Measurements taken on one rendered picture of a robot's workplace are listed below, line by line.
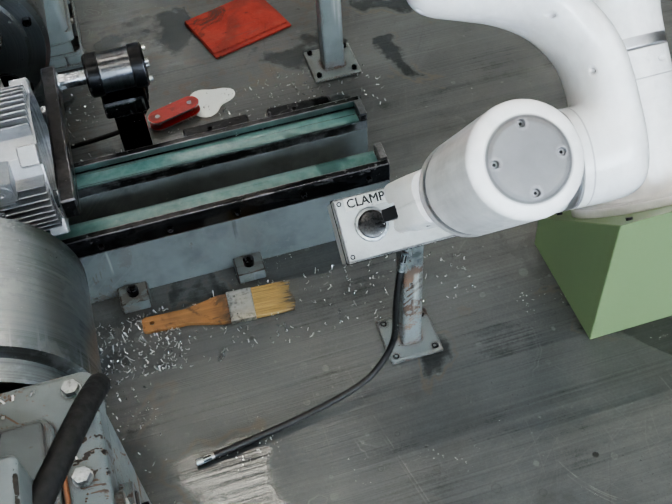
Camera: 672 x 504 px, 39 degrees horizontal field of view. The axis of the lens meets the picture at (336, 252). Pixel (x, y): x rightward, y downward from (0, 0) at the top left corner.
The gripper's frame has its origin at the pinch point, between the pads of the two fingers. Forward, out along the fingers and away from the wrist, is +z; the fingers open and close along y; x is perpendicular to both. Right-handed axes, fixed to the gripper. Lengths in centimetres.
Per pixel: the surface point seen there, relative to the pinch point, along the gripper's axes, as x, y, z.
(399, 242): 2.6, 2.1, 6.8
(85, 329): 3.1, 35.5, 4.0
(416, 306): 10.4, -1.0, 21.8
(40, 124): -24, 38, 33
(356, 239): 1.1, 6.5, 6.8
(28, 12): -40, 37, 35
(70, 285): -1.6, 36.0, 5.4
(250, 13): -44, 4, 72
